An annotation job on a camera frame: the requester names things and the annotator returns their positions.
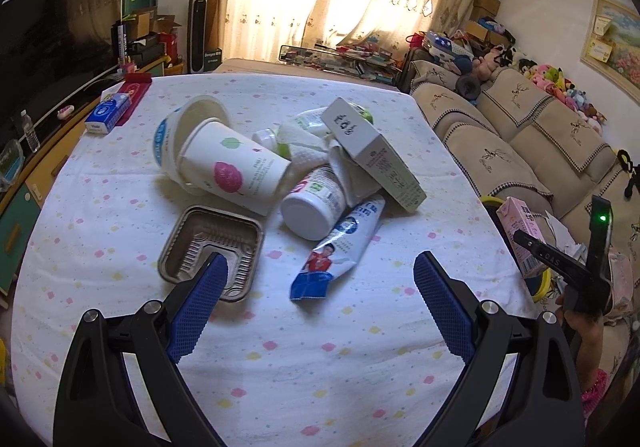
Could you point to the pink milk carton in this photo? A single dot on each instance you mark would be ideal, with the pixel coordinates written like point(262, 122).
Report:
point(520, 222)

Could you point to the small black box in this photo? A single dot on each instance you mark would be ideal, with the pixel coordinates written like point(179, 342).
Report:
point(212, 61)

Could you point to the grey cardboard box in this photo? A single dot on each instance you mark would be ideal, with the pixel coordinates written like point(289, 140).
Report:
point(380, 162)

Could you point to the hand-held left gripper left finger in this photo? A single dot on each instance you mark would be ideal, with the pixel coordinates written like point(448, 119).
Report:
point(200, 307)

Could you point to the bed with floral sheet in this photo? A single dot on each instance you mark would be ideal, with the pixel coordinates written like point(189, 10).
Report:
point(260, 67)

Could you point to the yellow and green television cabinet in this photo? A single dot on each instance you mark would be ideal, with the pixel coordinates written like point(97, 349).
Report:
point(15, 227)

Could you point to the yellow rimmed bin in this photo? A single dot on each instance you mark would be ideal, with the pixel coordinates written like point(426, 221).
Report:
point(491, 200)

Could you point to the dotted white tablecloth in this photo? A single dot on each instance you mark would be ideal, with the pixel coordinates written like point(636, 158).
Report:
point(300, 352)

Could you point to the white tub with blue label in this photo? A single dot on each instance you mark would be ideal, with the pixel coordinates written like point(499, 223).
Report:
point(167, 137)

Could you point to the framed flower painting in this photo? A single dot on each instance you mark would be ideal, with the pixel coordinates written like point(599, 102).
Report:
point(620, 47)

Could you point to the red carton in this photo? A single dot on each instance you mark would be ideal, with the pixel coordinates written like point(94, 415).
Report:
point(170, 46)

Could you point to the stack of cardboard boxes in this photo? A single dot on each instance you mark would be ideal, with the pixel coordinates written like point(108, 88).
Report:
point(482, 12)

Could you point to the flat red box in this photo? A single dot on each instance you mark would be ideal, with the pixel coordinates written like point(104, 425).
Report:
point(137, 89)

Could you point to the beige sofa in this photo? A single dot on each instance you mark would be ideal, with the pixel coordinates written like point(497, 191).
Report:
point(525, 142)

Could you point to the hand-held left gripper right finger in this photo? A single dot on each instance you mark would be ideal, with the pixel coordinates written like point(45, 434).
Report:
point(445, 307)

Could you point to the brown plastic tray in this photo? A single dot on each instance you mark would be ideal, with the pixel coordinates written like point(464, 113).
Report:
point(200, 237)

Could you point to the row of plush toys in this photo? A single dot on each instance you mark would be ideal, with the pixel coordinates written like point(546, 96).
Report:
point(550, 82)

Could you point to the white tissue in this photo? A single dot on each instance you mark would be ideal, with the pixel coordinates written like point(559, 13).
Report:
point(312, 149)

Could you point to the small white bottle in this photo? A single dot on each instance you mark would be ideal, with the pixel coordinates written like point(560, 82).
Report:
point(267, 137)

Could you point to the green and white plastic bottle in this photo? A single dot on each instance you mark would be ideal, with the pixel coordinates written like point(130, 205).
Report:
point(310, 119)

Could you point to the open cardboard box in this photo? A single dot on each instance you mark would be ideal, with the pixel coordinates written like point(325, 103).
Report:
point(150, 19)

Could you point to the tower fan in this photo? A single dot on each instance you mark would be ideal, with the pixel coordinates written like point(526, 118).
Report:
point(198, 37)

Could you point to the white capped pill bottle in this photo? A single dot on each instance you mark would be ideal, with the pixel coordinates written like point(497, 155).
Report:
point(310, 212)

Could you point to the large black television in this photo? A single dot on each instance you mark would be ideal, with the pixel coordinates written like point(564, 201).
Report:
point(50, 37)

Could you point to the black flat box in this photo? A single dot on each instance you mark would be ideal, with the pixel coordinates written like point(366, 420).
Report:
point(147, 52)

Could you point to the blue tissue pack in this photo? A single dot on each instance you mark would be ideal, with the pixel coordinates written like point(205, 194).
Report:
point(107, 113)

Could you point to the blue and white toothpaste tube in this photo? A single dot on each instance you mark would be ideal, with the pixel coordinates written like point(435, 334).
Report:
point(340, 247)

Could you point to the clear glass container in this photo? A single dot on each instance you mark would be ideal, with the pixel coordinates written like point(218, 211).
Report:
point(10, 162)

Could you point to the clear water bottle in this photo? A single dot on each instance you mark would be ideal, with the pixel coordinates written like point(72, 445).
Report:
point(31, 134)

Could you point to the person's right forearm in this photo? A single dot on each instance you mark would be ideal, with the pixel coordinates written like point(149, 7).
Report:
point(582, 332)

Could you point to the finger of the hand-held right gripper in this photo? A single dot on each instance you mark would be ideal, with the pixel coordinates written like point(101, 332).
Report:
point(535, 249)

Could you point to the paper cup with pink flower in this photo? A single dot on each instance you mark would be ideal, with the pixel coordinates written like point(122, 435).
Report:
point(235, 172)

